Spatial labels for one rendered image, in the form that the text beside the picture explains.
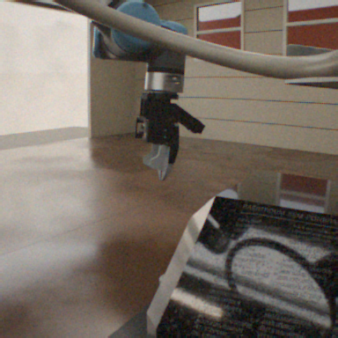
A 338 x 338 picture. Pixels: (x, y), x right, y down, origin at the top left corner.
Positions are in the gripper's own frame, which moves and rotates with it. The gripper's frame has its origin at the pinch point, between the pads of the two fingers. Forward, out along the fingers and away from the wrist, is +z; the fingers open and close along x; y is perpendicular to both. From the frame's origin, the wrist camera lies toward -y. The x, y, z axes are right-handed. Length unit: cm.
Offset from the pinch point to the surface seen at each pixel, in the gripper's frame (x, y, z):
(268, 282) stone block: 32.4, -7.5, 14.1
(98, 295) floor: -79, -8, 90
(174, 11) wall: -687, -373, -236
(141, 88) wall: -787, -342, -29
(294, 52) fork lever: 43, 7, -27
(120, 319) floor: -54, -12, 88
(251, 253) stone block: 25.9, -7.8, 10.8
